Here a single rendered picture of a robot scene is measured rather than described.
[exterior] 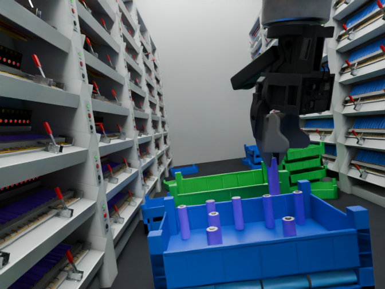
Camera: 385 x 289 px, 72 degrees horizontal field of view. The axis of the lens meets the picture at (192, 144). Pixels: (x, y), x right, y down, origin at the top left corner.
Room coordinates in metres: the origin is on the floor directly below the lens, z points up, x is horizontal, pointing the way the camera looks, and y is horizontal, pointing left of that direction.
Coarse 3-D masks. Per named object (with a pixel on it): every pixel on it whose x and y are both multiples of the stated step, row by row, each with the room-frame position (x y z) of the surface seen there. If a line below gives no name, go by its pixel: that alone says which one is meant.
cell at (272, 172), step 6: (276, 162) 0.44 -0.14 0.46; (270, 168) 0.44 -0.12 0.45; (276, 168) 0.44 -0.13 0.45; (270, 174) 0.44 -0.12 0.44; (276, 174) 0.44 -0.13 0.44; (270, 180) 0.44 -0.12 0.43; (276, 180) 0.44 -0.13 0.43; (270, 186) 0.44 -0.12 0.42; (276, 186) 0.44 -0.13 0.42; (270, 192) 0.44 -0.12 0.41; (276, 192) 0.44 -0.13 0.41
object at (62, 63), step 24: (24, 0) 0.93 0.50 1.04; (48, 0) 0.93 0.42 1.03; (24, 48) 0.93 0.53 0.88; (48, 48) 0.93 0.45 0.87; (72, 48) 0.93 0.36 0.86; (24, 72) 0.93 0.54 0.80; (48, 72) 0.93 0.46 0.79; (72, 72) 0.93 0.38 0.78; (48, 120) 0.93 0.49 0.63; (72, 120) 0.93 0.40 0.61; (96, 144) 1.01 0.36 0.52; (72, 168) 0.93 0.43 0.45; (96, 216) 0.93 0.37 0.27
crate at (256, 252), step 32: (160, 224) 0.46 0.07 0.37; (192, 224) 0.55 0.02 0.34; (224, 224) 0.54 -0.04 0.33; (256, 224) 0.53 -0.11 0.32; (320, 224) 0.49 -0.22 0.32; (352, 224) 0.35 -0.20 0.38; (160, 256) 0.35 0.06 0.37; (192, 256) 0.35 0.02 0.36; (224, 256) 0.35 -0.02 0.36; (256, 256) 0.35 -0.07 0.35; (288, 256) 0.35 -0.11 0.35; (320, 256) 0.35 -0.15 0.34; (352, 256) 0.35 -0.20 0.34; (160, 288) 0.35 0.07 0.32
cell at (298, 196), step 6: (294, 192) 0.51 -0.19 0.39; (300, 192) 0.50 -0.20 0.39; (294, 198) 0.50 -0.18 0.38; (300, 198) 0.50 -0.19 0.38; (294, 204) 0.51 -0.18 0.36; (300, 204) 0.50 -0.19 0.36; (294, 210) 0.51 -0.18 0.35; (300, 210) 0.50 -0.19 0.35; (300, 216) 0.50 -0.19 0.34; (300, 222) 0.50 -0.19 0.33
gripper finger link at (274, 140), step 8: (264, 120) 0.41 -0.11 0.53; (272, 120) 0.40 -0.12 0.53; (264, 128) 0.41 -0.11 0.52; (272, 128) 0.40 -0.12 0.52; (264, 136) 0.41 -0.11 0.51; (272, 136) 0.40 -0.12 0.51; (280, 136) 0.39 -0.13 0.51; (264, 144) 0.42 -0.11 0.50; (272, 144) 0.40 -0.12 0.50; (280, 144) 0.39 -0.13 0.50; (288, 144) 0.38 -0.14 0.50; (264, 152) 0.42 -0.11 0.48; (272, 152) 0.41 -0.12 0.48; (280, 152) 0.39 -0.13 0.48; (264, 160) 0.43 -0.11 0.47
